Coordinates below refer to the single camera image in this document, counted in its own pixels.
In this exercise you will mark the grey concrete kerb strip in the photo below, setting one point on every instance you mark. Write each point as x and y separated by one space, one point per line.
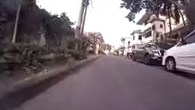
33 81

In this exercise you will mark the dark grey car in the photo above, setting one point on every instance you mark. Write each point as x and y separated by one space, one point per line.
147 53

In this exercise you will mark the utility pole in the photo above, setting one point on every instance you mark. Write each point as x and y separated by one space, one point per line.
82 13

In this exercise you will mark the pinkish building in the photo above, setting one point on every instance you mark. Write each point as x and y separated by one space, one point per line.
94 42

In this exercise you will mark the grey asphalt road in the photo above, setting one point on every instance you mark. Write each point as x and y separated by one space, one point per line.
116 92

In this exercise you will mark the white multi-storey building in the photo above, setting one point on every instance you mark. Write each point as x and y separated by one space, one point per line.
154 30

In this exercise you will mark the overgrown stone wall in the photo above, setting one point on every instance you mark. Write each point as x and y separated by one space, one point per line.
23 41

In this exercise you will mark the large white car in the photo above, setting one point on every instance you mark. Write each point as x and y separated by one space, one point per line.
192 51

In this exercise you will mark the thin pale pole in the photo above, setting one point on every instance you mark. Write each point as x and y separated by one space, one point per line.
17 18

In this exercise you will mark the overhanging dark trees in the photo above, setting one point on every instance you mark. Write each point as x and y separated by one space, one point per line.
169 8

